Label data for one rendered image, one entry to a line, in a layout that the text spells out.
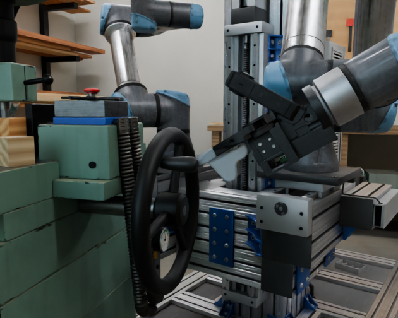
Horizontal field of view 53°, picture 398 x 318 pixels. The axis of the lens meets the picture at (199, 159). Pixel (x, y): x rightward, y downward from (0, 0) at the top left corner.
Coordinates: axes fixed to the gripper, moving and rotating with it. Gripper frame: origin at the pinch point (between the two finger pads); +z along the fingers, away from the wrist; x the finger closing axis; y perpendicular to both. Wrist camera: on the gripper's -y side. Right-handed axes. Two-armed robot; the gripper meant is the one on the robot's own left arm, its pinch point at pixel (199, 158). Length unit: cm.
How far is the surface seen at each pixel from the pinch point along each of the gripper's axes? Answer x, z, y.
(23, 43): 221, 151, -156
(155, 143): -3.2, 3.9, -5.3
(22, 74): 4.0, 23.2, -30.2
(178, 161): -3.6, 1.9, -1.2
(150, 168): -6.6, 5.1, -2.2
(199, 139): 333, 94, -24
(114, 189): -1.4, 15.1, -2.5
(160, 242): 27.1, 27.4, 12.5
